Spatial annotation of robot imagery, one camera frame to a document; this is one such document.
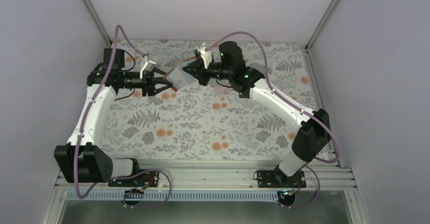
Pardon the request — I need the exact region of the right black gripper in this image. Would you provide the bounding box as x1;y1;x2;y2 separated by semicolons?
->
183;57;233;85

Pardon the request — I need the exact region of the brown leather card holder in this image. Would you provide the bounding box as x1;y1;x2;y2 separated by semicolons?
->
163;56;197;91

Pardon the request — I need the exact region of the aluminium rail frame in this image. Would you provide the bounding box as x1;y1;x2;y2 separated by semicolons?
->
55;150;357;191

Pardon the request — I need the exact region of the slotted grey cable duct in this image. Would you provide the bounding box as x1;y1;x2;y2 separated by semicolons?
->
85;190;278;202

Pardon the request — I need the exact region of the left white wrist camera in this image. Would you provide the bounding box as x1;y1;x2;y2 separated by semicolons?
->
139;55;156;80

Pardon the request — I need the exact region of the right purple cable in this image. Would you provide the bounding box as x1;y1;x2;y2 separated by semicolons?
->
205;31;342;210

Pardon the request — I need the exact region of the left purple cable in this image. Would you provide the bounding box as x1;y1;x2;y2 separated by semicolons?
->
73;24;172;210

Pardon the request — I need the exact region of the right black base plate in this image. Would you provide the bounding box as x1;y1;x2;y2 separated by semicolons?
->
253;169;307;189

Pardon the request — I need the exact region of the purple cable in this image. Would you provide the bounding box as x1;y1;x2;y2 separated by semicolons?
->
73;24;172;210
205;31;342;210

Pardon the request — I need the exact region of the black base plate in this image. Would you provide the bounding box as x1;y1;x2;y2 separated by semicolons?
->
253;169;307;189
108;171;160;188

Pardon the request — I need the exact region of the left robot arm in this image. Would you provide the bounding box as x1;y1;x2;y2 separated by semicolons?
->
54;48;172;186

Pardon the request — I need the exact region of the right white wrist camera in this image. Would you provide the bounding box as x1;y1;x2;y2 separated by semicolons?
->
194;42;213;69

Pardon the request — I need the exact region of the floral patterned table mat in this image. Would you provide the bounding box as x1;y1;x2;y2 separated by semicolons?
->
98;40;320;161

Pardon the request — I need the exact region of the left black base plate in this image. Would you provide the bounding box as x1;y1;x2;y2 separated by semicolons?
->
108;171;160;188

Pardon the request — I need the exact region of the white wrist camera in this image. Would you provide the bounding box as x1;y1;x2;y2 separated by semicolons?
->
194;42;213;69
139;55;156;80

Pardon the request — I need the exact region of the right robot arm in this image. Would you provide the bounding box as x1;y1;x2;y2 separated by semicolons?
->
182;41;332;187

